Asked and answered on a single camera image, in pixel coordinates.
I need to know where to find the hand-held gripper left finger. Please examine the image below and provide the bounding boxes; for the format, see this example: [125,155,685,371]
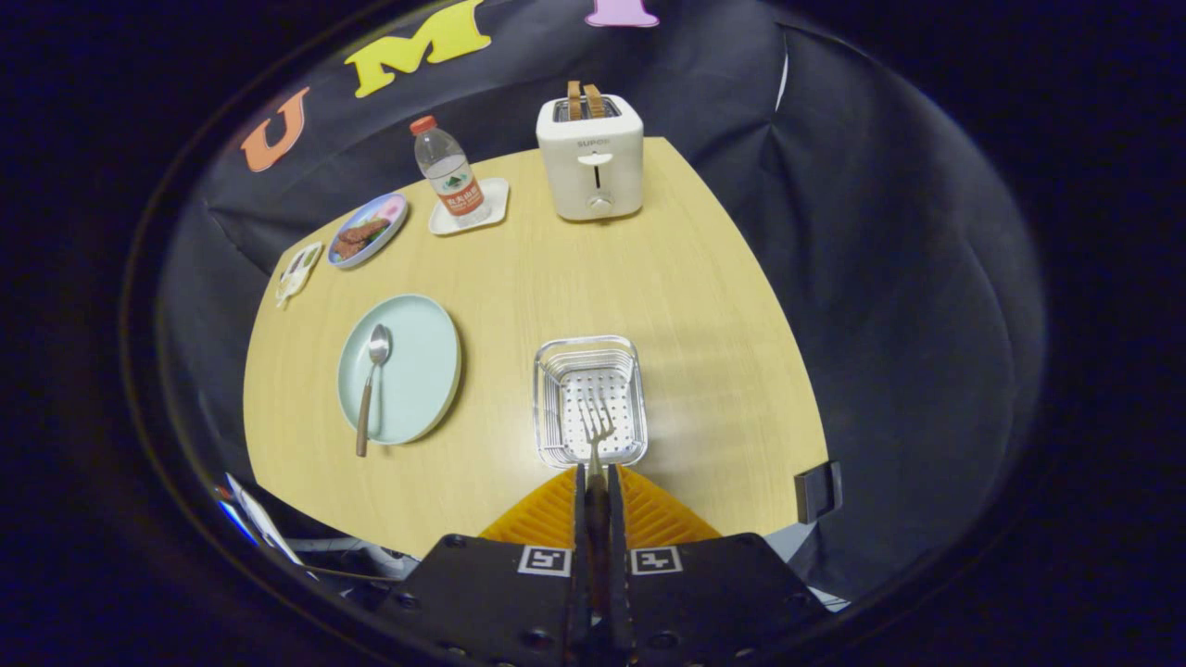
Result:
[375,466,594,667]

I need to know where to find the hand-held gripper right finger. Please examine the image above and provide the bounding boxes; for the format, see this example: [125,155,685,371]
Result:
[602,466,826,667]

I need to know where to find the wooden-handled metal fork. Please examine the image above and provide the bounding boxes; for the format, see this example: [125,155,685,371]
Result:
[579,398,617,640]

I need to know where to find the wooden-handled metal spoon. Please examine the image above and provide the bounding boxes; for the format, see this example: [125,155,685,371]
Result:
[356,323,392,458]

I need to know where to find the metal drain basket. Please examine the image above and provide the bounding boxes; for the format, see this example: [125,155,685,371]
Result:
[533,335,649,469]

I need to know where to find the black table edge clamp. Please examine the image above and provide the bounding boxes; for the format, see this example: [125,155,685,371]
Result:
[795,460,844,524]

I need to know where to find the light green plate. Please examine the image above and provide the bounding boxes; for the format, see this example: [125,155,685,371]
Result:
[336,295,462,446]

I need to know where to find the white square coaster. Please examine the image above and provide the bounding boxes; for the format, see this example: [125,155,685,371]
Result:
[428,178,511,236]

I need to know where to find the white toaster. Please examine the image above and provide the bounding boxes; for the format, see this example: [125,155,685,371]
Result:
[536,93,645,221]

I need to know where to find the brown food pieces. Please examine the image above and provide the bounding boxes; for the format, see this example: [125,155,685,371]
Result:
[332,218,390,260]

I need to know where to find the blue patterned plate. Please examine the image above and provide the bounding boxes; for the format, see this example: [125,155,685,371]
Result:
[327,193,410,270]

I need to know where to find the small white sauce dish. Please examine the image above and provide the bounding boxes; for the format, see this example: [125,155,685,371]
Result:
[275,242,324,307]

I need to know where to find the clear red-capped water bottle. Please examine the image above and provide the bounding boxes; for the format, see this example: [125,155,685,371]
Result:
[410,115,492,228]

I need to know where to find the black backdrop cloth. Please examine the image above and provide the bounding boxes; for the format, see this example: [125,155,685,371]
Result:
[158,0,1048,603]

